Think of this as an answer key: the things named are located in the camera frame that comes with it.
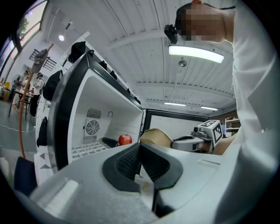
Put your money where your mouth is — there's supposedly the grey cap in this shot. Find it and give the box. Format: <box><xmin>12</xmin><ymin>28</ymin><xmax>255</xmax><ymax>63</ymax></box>
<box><xmin>30</xmin><ymin>48</ymin><xmax>49</xmax><ymax>74</ymax></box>

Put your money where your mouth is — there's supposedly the black head-worn camera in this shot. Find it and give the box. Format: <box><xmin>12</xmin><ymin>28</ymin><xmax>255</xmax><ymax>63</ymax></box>
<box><xmin>164</xmin><ymin>24</ymin><xmax>179</xmax><ymax>45</ymax></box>

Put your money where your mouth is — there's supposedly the red apple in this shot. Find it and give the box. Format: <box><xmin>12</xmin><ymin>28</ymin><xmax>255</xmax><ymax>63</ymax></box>
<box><xmin>118</xmin><ymin>134</ymin><xmax>133</xmax><ymax>146</ymax></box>

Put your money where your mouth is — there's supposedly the black mini fridge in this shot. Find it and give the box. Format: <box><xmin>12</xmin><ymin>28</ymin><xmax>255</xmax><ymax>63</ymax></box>
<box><xmin>47</xmin><ymin>51</ymin><xmax>221</xmax><ymax>172</ymax></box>

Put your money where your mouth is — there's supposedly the wooden shelf unit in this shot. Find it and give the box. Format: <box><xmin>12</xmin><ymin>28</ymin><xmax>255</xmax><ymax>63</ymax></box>
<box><xmin>225</xmin><ymin>117</ymin><xmax>241</xmax><ymax>133</ymax></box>

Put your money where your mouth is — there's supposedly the black bottle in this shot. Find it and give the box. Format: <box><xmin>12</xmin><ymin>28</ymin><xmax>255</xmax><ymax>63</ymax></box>
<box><xmin>101</xmin><ymin>137</ymin><xmax>120</xmax><ymax>148</ymax></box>

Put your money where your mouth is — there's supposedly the white shelf unit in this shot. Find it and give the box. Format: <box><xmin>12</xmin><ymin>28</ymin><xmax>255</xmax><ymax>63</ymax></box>
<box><xmin>34</xmin><ymin>31</ymin><xmax>92</xmax><ymax>154</ymax></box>

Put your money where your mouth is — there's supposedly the person's head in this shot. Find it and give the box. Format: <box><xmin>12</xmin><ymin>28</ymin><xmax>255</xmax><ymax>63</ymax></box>
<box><xmin>175</xmin><ymin>0</ymin><xmax>237</xmax><ymax>44</ymax></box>

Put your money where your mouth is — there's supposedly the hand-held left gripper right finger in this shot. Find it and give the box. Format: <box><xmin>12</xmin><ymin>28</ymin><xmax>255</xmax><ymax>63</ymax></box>
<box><xmin>140</xmin><ymin>143</ymin><xmax>184</xmax><ymax>191</ymax></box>

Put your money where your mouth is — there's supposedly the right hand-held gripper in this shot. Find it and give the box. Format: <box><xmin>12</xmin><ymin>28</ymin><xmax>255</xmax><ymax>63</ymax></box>
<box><xmin>172</xmin><ymin>119</ymin><xmax>224</xmax><ymax>154</ymax></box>

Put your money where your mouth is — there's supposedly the white triangle-patterned table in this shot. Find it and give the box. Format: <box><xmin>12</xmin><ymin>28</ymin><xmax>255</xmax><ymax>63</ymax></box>
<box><xmin>34</xmin><ymin>150</ymin><xmax>58</xmax><ymax>186</ymax></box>

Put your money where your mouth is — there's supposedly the person's right forearm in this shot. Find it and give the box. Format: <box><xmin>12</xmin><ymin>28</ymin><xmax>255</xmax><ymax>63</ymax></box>
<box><xmin>212</xmin><ymin>133</ymin><xmax>240</xmax><ymax>156</ymax></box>

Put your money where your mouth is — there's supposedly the navy blue chair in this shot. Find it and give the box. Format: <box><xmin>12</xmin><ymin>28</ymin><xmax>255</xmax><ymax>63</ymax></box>
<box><xmin>13</xmin><ymin>156</ymin><xmax>38</xmax><ymax>197</ymax></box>

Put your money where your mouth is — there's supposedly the white wire shelf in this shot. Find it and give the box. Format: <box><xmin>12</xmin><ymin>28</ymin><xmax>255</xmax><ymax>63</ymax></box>
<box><xmin>71</xmin><ymin>141</ymin><xmax>114</xmax><ymax>160</ymax></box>

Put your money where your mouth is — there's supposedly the beige plastic container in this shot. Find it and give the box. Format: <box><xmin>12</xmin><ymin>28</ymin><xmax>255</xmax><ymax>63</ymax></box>
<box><xmin>139</xmin><ymin>128</ymin><xmax>175</xmax><ymax>149</ymax></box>

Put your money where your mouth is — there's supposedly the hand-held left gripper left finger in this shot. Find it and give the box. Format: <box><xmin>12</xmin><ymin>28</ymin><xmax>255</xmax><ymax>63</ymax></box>
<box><xmin>102</xmin><ymin>143</ymin><xmax>141</xmax><ymax>193</ymax></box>

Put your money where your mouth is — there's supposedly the person's light shirt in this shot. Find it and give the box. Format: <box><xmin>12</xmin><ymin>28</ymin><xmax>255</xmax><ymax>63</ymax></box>
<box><xmin>213</xmin><ymin>0</ymin><xmax>280</xmax><ymax>224</ymax></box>

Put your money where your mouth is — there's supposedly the window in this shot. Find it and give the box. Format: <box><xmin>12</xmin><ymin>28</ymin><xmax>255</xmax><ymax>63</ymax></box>
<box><xmin>0</xmin><ymin>0</ymin><xmax>49</xmax><ymax>73</ymax></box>

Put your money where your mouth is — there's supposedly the orange coat rack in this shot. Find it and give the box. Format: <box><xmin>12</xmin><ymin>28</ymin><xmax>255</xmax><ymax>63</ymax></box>
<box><xmin>18</xmin><ymin>42</ymin><xmax>55</xmax><ymax>158</ymax></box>

